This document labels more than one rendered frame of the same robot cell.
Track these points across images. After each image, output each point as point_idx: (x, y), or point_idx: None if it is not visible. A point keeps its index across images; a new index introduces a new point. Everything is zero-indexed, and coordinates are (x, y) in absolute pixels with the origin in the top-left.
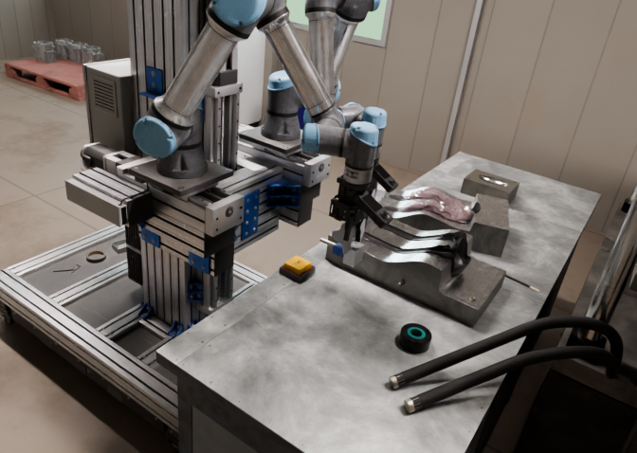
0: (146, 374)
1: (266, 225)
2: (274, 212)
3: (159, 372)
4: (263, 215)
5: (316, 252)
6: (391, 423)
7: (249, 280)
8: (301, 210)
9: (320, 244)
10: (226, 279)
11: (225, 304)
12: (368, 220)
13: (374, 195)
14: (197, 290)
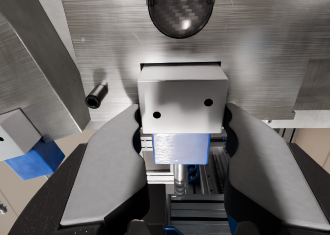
0: (286, 133)
1: (199, 211)
2: (181, 227)
3: (274, 129)
4: (215, 234)
5: (324, 110)
6: None
7: (141, 152)
8: (154, 211)
9: (273, 124)
10: (210, 166)
11: (210, 144)
12: (201, 65)
13: (81, 157)
14: None
